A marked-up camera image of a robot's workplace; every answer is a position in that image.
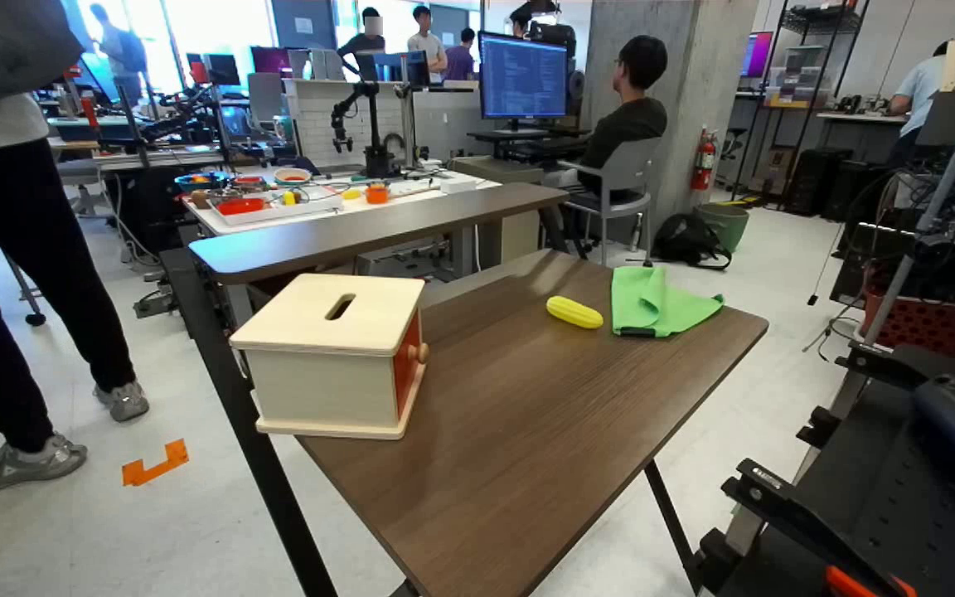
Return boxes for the small black robot arm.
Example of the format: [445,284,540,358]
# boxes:
[333,79,418,180]

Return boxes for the dark wooden front table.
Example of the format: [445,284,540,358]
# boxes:
[170,250,766,597]

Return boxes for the cream wooden slot box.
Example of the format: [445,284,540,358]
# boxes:
[233,273,427,442]

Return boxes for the green folded cloth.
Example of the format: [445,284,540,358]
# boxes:
[610,267,724,340]

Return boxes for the grey office chair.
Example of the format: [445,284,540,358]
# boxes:
[563,138,658,257]

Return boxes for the white tray with toys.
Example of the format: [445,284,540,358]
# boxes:
[183,168,491,235]

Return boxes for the computer monitor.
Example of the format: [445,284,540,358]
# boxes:
[479,34,569,118]

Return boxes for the black backpack on floor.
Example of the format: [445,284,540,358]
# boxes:
[653,212,734,273]

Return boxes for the seated person in black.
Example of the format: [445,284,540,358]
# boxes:
[550,34,668,194]

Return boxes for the red fire extinguisher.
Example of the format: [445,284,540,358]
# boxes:
[690,128,716,194]

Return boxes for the orange floor tape marker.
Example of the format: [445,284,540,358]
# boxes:
[122,437,190,489]

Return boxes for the black metal shelf rack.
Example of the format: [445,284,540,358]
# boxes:
[731,0,869,204]

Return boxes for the red perforated crate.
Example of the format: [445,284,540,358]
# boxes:
[876,294,955,354]

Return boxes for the black equipment cart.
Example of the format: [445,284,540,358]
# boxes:
[692,350,955,597]

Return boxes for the standing person black trousers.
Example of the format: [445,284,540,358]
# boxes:
[0,0,149,492]

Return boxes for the person in light shirt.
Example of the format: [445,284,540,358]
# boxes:
[890,44,947,137]

